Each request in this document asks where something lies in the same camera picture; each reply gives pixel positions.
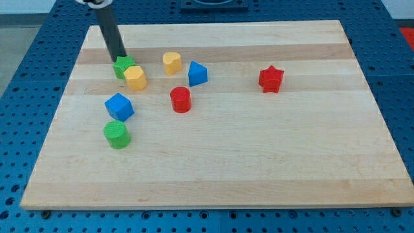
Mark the yellow hexagon block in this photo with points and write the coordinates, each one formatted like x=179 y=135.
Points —
x=135 y=78

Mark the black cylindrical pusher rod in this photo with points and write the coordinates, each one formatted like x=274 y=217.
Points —
x=110 y=31

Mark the blue triangle block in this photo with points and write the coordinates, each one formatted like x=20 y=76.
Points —
x=197 y=74

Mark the red cylinder block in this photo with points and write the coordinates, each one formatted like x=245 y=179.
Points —
x=180 y=99

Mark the yellow heart block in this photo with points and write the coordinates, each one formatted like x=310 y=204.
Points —
x=172 y=63

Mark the blue cube block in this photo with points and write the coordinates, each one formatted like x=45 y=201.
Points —
x=119 y=107

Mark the green star block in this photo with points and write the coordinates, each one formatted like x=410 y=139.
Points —
x=121 y=65

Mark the wooden board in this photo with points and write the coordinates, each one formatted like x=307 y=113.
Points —
x=321 y=142

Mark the red star block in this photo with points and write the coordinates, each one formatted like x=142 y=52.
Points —
x=270 y=79

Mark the green cylinder block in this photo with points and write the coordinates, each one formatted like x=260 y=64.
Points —
x=117 y=134

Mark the white ring rod holder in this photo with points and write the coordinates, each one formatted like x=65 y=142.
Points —
x=95 y=2

